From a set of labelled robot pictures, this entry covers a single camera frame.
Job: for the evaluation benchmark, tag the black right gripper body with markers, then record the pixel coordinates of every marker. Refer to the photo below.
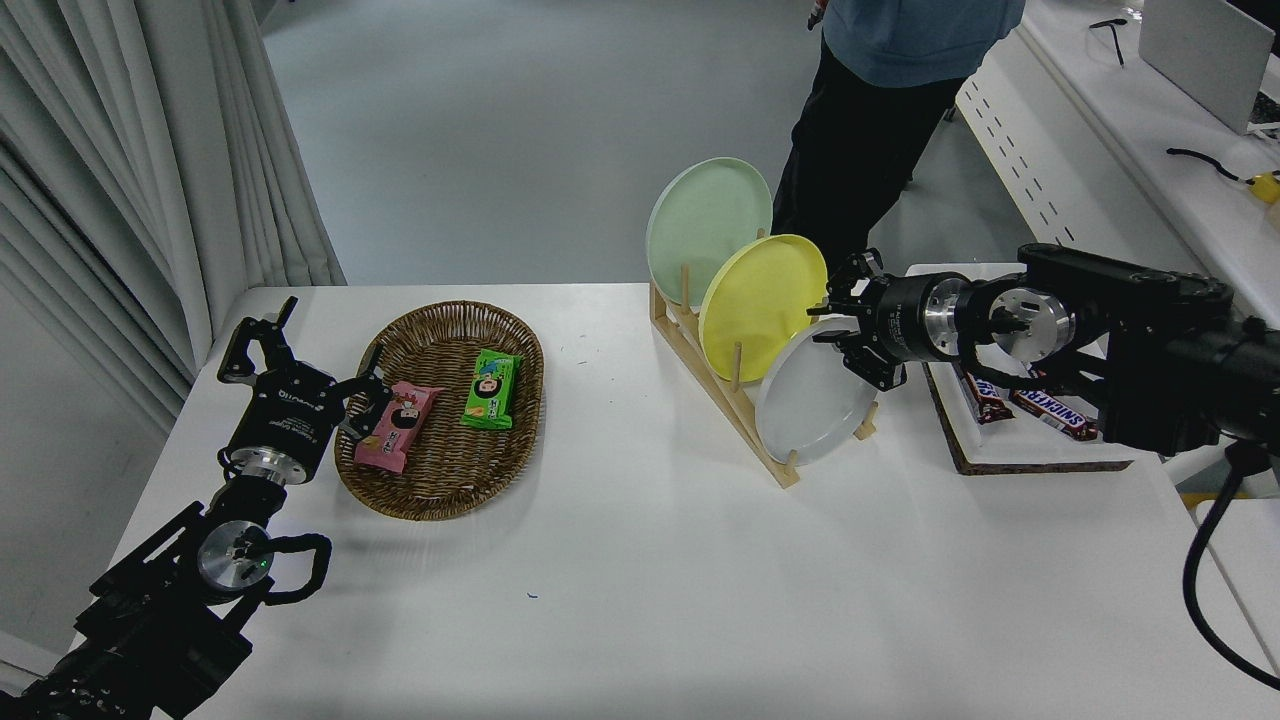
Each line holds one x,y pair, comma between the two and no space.
898,320

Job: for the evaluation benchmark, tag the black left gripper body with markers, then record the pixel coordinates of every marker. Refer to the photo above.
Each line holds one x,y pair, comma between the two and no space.
290,415

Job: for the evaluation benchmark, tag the grey plate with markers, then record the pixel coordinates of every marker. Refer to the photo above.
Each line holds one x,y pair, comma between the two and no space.
810,410

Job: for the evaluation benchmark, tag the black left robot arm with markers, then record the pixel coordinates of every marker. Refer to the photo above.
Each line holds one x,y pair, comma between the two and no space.
150,620

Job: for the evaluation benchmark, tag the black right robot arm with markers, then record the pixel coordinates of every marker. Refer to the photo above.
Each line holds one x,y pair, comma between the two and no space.
1150,300

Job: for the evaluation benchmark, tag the yellow plate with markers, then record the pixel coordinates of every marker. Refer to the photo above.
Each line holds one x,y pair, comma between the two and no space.
760,300

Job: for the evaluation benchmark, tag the wooden plate rack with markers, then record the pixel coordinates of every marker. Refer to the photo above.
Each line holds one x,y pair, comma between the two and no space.
770,455

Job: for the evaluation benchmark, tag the pale green plate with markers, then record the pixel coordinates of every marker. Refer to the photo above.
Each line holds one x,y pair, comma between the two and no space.
700,220

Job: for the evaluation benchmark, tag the person's hand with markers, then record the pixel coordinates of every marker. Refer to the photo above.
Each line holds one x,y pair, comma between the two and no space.
818,12

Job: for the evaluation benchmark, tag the pink snack bar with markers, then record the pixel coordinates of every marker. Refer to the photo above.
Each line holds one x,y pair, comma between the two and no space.
400,425

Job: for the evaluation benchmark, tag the brown oval wicker basket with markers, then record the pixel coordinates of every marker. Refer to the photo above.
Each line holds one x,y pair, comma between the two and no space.
450,475

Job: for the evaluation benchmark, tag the green snack bar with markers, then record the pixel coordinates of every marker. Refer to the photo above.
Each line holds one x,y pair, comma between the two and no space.
490,390

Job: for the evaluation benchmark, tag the person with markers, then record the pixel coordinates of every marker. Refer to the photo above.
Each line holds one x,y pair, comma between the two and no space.
870,130

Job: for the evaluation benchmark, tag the white rectangular tray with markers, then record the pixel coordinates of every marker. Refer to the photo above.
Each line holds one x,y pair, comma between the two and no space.
1020,450

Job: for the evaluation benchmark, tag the white pleated curtain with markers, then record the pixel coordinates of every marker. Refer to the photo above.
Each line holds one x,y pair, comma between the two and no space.
100,150

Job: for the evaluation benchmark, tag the black glasses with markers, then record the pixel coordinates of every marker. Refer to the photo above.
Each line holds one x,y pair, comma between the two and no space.
1117,45

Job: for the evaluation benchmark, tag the small yellow object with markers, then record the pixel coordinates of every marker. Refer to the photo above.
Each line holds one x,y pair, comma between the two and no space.
1268,188

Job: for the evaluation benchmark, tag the silver laptop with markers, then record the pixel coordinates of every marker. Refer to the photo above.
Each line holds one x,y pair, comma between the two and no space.
1200,50

